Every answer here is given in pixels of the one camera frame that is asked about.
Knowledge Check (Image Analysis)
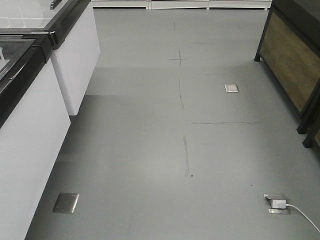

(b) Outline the near white chest freezer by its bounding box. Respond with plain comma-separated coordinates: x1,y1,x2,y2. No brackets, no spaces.
0,35,71,240

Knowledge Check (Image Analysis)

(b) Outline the far white chest freezer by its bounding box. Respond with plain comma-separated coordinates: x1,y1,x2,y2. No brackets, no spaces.
0,0,100,116

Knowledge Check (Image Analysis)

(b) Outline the white power adapter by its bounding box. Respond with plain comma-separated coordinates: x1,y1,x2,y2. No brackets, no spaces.
270,198,287,209

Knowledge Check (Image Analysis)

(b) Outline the white power cable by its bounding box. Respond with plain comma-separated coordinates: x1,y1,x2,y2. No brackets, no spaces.
285,203,320,234

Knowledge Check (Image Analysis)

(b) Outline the closed steel floor socket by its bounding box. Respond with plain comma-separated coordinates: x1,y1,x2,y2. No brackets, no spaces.
52,192,80,214

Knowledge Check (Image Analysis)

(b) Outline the black wooden produce stand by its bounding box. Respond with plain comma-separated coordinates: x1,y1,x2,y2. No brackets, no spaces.
254,0,320,148

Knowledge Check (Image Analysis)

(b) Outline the open steel floor socket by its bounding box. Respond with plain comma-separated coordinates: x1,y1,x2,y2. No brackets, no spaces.
263,193,291,215

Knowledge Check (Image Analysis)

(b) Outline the white chest freezer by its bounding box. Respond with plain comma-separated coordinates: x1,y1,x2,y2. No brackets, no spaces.
0,0,100,116
0,35,71,240

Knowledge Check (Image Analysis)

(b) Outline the far steel floor socket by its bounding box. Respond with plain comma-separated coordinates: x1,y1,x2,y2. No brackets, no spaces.
224,84,240,93

